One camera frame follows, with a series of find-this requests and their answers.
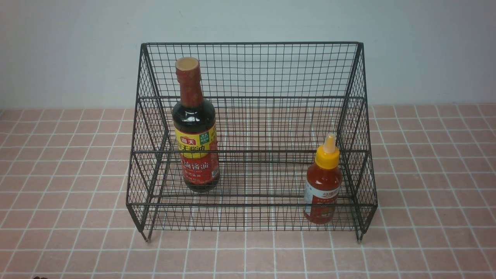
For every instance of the black wire mesh shelf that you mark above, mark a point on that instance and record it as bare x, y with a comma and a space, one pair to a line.
275, 104

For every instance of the red sauce bottle yellow cap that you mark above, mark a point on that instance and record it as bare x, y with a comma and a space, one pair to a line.
323, 183

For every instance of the dark soy sauce bottle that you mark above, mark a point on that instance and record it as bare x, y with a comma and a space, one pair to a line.
194, 119

